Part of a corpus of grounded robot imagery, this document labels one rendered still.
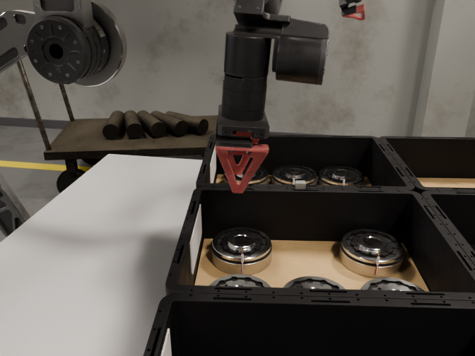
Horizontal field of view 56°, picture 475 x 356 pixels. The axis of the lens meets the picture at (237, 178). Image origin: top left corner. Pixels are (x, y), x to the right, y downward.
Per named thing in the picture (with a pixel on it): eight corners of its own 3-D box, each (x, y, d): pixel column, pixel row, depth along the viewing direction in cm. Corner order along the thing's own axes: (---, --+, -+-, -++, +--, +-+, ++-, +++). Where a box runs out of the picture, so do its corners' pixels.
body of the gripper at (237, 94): (262, 119, 65) (267, 68, 62) (268, 143, 56) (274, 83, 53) (218, 116, 65) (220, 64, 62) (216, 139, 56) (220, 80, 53)
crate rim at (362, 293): (163, 307, 55) (162, 292, 54) (194, 198, 82) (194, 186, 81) (496, 316, 53) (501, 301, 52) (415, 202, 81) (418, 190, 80)
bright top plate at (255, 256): (210, 261, 72) (210, 258, 72) (213, 229, 82) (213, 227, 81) (273, 261, 72) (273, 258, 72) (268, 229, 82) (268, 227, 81)
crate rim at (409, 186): (194, 198, 82) (194, 186, 81) (210, 143, 110) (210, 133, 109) (415, 202, 81) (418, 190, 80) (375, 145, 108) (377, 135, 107)
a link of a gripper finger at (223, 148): (259, 179, 66) (266, 117, 62) (264, 201, 59) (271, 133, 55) (213, 176, 65) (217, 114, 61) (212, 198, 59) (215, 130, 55)
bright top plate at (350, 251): (344, 262, 72) (345, 258, 72) (338, 229, 81) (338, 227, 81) (409, 265, 71) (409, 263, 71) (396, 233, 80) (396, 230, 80)
